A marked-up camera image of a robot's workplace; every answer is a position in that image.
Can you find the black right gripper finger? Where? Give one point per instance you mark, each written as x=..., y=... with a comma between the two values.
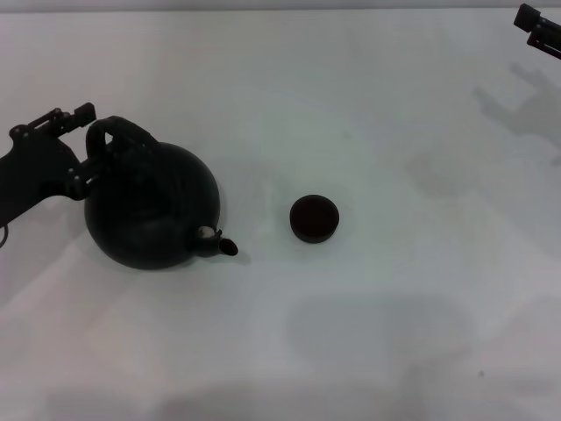
x=541, y=33

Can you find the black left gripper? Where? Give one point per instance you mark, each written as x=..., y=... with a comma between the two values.
x=30, y=175

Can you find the small dark brown teacup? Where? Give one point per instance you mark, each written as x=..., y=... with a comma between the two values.
x=314, y=218

